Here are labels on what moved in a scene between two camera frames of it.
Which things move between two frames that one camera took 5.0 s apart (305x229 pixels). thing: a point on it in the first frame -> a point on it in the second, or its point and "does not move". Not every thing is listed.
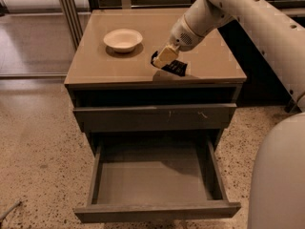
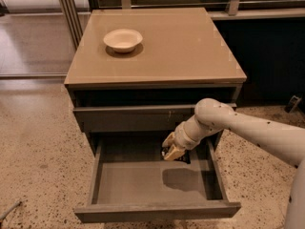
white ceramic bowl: [123, 40] does not move
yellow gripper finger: [168, 54] -> [173, 154]
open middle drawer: [156, 177] does not move
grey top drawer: [152, 118] does not move
